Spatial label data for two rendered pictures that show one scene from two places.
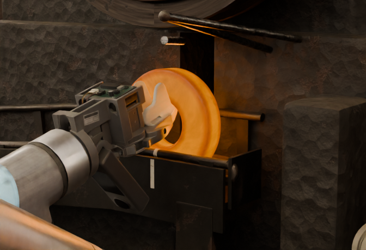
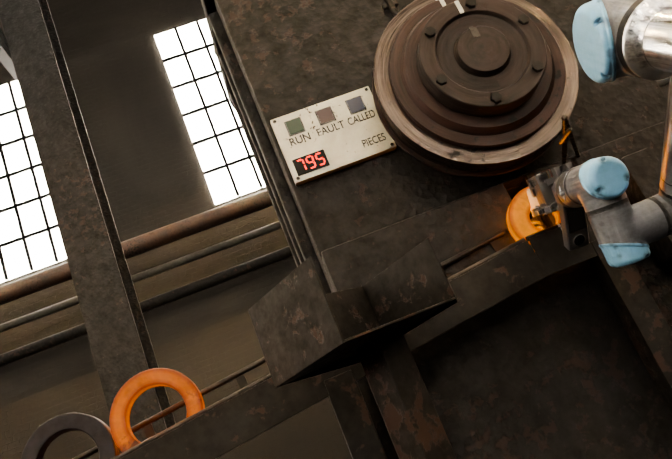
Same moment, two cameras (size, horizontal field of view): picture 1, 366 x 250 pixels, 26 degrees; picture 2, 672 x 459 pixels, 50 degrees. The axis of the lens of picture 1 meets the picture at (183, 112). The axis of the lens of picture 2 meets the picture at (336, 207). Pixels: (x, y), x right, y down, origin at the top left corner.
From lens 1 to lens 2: 150 cm
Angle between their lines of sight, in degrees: 52
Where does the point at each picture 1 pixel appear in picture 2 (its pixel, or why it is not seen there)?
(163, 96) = not seen: hidden behind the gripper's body
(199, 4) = (545, 133)
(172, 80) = not seen: hidden behind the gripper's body
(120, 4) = (492, 154)
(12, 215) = not seen: outside the picture
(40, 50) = (394, 243)
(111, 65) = (461, 225)
